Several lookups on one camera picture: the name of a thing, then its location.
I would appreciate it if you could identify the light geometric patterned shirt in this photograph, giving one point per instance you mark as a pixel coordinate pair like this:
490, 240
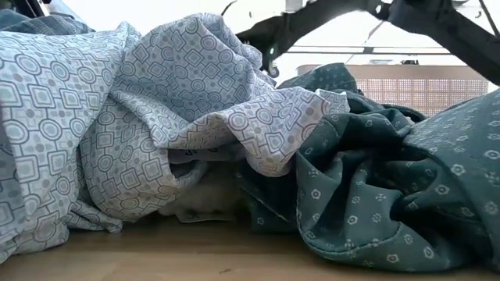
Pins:
176, 70

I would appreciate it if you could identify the dark green floral print shirt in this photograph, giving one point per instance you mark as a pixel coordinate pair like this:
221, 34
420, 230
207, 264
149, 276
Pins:
371, 175

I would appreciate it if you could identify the blue-grey checked garment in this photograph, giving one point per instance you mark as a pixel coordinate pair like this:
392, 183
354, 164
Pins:
43, 24

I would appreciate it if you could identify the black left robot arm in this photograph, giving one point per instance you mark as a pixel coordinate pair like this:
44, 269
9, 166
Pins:
33, 6

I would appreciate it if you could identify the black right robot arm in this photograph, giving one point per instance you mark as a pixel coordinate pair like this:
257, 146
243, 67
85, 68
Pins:
449, 27

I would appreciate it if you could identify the white fluffy garment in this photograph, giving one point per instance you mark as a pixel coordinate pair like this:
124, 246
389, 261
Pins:
203, 195

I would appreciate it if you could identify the white plastic laundry basket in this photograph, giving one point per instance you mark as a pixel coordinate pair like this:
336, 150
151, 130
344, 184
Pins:
422, 89

